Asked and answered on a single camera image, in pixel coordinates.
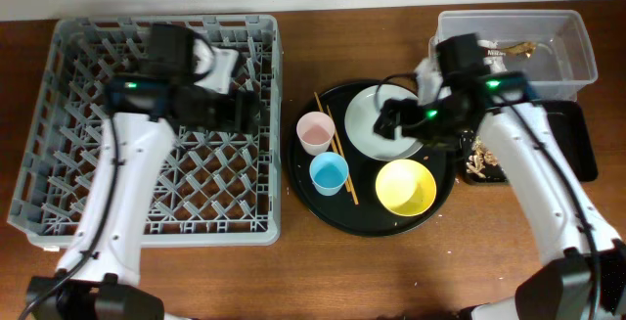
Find clear plastic bin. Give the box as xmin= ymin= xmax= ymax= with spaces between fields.
xmin=428 ymin=10 xmax=598 ymax=100

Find white tissue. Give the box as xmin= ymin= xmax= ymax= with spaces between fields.
xmin=477 ymin=39 xmax=507 ymax=73

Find wooden chopstick left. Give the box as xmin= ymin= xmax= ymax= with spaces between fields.
xmin=313 ymin=91 xmax=352 ymax=194

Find yellow bowl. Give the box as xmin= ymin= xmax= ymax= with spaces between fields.
xmin=375 ymin=159 xmax=437 ymax=217

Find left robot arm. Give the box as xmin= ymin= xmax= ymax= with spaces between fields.
xmin=20 ymin=23 xmax=261 ymax=319

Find wooden chopstick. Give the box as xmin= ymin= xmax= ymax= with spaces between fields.
xmin=325 ymin=104 xmax=360 ymax=206
xmin=313 ymin=91 xmax=352 ymax=194

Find brown food scraps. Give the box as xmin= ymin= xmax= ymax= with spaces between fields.
xmin=466 ymin=136 xmax=500 ymax=179

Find grey dishwasher rack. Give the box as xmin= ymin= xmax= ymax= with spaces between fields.
xmin=8 ymin=15 xmax=283 ymax=249

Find blue plastic cup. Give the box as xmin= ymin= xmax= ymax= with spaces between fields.
xmin=309 ymin=152 xmax=349 ymax=197

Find wooden chopstick right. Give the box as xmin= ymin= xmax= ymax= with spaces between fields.
xmin=325 ymin=104 xmax=360 ymax=206

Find gold snack wrapper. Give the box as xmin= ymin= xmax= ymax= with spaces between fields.
xmin=482 ymin=41 xmax=538 ymax=58

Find black rectangular tray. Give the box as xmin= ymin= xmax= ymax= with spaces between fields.
xmin=460 ymin=100 xmax=598 ymax=185

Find round black tray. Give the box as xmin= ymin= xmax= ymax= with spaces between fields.
xmin=282 ymin=79 xmax=457 ymax=237

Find grey round plate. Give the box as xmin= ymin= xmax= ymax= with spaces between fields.
xmin=344 ymin=85 xmax=423 ymax=161

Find pink plastic cup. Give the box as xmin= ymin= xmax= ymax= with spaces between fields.
xmin=296 ymin=112 xmax=335 ymax=156

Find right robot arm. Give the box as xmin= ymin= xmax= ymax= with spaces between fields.
xmin=374 ymin=33 xmax=625 ymax=319

